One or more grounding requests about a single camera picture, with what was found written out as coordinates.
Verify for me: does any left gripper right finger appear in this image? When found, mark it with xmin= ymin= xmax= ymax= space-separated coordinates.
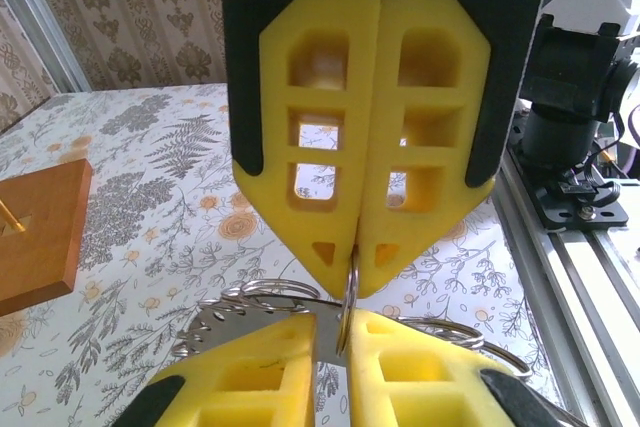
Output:
xmin=344 ymin=309 xmax=569 ymax=427

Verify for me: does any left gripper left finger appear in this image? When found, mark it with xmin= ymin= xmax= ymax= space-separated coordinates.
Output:
xmin=112 ymin=313 xmax=320 ymax=427

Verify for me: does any silver key holder disc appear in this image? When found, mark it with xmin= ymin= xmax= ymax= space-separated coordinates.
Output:
xmin=172 ymin=276 xmax=536 ymax=383

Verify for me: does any silver split key ring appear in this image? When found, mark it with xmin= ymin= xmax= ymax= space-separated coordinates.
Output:
xmin=335 ymin=245 xmax=362 ymax=358

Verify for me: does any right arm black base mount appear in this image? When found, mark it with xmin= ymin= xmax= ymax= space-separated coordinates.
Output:
xmin=514 ymin=161 xmax=631 ymax=232

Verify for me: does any aluminium frame post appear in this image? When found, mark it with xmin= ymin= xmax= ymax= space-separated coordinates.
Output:
xmin=0 ymin=0 xmax=94 ymax=93

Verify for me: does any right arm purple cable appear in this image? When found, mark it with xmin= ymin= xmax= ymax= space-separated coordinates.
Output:
xmin=617 ymin=136 xmax=640 ymax=178

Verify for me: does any gold wire stand wooden base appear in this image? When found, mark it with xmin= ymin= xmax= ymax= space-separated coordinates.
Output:
xmin=0 ymin=158 xmax=95 ymax=317

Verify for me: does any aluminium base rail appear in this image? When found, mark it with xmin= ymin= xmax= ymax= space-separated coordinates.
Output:
xmin=492 ymin=146 xmax=640 ymax=427

